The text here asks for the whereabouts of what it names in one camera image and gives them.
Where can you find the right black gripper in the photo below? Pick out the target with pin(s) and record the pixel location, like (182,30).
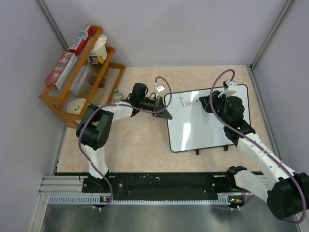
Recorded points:
(206,103)

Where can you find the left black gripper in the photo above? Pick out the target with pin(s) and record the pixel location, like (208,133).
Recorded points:
(159,105)

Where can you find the white whiteboard black frame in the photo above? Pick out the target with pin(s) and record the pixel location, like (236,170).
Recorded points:
(193,128)

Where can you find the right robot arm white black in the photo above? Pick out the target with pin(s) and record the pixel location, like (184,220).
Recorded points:
(285,191)

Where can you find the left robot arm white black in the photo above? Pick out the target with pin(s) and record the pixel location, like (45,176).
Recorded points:
(94,129)

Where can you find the clear plastic bottle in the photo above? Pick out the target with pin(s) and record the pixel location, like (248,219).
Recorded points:
(117,96)

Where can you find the brown box on shelf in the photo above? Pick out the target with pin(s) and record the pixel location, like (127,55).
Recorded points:
(102,82)

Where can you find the white cup upper shelf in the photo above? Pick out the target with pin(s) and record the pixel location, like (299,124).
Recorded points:
(98,54)

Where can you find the white cup shelf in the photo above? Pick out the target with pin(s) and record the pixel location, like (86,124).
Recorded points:
(76,106)
(98,54)

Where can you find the white cup lower shelf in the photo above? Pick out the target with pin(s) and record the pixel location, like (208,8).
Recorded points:
(76,106)

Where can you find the orange wooden shelf rack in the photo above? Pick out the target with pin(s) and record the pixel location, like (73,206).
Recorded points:
(82,82)

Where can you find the red white toothpaste box upper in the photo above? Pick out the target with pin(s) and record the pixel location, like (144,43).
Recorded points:
(80,41)

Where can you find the red white toothpaste box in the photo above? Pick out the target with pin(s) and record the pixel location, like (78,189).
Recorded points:
(61,70)
(80,41)

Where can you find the red white toothpaste box lower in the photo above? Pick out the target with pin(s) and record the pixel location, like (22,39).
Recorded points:
(61,70)

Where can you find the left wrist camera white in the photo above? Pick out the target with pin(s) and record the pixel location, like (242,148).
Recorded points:
(159,88)

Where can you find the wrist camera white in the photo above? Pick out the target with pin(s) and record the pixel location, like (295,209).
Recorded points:
(230,88)
(159,88)

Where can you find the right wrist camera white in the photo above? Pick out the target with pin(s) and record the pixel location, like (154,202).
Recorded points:
(230,88)

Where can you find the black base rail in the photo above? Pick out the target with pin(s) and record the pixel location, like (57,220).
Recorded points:
(161,186)

